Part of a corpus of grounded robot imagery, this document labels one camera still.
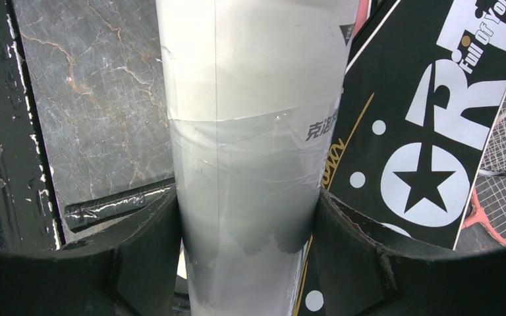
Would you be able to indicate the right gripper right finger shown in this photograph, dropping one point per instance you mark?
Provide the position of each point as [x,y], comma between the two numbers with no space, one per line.
[366,268]

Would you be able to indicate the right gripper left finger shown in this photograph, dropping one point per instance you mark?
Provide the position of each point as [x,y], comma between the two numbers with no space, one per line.
[127,269]

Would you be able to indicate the black SPORT racket bag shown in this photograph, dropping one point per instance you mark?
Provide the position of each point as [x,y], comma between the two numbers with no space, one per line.
[423,90]

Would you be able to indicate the white shuttlecock tube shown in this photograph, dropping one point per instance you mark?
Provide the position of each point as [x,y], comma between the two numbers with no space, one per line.
[252,90]

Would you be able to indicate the pink SPORT racket bag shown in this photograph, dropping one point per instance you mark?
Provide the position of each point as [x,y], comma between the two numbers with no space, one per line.
[363,14]

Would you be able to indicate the pink frame badminton racket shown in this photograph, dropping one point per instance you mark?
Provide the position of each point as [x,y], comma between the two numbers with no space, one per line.
[488,205]

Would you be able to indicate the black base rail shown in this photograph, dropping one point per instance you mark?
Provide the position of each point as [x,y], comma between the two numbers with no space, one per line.
[29,215]

